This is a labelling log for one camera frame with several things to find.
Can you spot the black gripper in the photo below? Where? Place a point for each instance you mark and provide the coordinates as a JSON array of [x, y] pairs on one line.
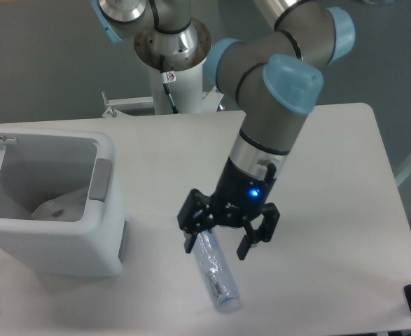
[[238, 199]]

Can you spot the clear plastic water bottle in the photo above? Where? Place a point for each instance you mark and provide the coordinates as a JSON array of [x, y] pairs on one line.
[[215, 272]]

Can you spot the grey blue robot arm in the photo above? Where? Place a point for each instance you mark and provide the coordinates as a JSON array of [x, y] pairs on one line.
[[276, 81]]

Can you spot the white trash can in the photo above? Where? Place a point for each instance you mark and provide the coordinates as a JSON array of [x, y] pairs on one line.
[[37, 165]]

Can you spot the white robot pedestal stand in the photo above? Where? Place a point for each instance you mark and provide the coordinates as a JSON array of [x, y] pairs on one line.
[[174, 63]]

